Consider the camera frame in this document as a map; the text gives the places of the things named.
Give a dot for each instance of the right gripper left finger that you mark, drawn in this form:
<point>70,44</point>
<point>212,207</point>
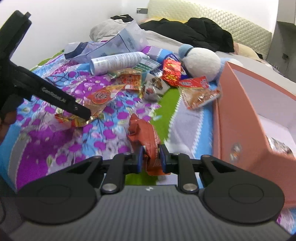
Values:
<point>116,169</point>

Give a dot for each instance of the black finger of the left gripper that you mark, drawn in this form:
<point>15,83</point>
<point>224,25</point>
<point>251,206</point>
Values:
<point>29,84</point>

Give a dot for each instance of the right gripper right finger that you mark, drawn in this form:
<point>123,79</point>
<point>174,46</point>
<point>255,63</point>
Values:
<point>181,165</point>

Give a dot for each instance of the red snack wrapper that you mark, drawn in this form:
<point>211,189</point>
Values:
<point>144,137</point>

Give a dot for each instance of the red label dried snack pack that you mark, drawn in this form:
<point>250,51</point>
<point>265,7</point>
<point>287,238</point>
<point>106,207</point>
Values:
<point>196,92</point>

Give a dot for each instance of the red foil tea packet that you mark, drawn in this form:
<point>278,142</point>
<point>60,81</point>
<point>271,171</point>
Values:
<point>171,72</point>

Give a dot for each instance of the red peanut snack pack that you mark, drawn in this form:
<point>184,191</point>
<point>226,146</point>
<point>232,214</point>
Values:
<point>129,77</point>

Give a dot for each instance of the shrimp snack clear pack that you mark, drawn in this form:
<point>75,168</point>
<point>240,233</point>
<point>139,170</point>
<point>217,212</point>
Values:
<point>279,147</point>

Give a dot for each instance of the green label snack pack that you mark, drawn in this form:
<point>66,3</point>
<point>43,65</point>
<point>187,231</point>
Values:
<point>147,65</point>

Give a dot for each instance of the orange label snack pack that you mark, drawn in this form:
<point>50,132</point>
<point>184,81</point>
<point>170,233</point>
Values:
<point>96,102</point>

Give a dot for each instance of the person's left hand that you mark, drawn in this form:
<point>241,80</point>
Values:
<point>9,119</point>

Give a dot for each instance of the white spray can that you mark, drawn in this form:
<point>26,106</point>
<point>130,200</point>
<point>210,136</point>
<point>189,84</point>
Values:
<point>102,65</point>

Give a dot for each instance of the pink cardboard box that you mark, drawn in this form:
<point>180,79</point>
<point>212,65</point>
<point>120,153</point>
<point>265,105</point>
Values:
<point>251,110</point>

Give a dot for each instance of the white blue plush toy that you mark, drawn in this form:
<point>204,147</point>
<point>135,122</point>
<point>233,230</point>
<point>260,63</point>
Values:
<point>201,62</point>

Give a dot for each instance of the translucent blue plastic bag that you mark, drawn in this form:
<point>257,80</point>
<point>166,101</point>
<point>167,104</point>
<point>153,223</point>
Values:
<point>127,40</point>

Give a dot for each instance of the beige pink pillow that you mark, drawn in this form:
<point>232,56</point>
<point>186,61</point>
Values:
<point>245,51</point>

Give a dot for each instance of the black clothing pile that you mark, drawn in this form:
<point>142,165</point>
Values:
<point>197,32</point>

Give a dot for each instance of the cream quilted headboard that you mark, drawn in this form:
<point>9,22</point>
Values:
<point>242,30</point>

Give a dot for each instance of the white wardrobe cabinet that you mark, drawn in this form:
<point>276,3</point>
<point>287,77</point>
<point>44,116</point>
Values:
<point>282,50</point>

